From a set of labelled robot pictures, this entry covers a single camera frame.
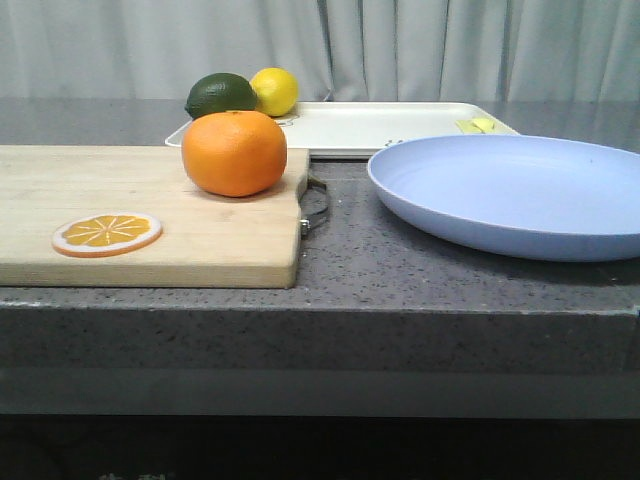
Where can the white rectangular tray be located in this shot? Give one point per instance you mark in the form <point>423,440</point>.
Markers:
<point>357,130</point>

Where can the orange slice coaster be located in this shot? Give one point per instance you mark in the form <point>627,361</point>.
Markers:
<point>106,234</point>

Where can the green lime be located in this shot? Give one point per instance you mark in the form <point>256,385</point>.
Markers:
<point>220,92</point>

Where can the wooden cutting board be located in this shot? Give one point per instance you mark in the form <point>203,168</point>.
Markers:
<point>207,240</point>

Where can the yellow plastic fork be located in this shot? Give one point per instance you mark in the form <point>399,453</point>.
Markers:
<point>478,125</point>

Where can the grey curtain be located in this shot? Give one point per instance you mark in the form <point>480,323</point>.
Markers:
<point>338,50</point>

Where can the orange fruit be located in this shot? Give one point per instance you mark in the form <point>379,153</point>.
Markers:
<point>234,153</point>

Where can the yellow lemon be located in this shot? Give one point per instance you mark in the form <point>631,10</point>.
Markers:
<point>276,90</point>

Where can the light blue plate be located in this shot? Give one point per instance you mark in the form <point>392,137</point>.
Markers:
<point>523,196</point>

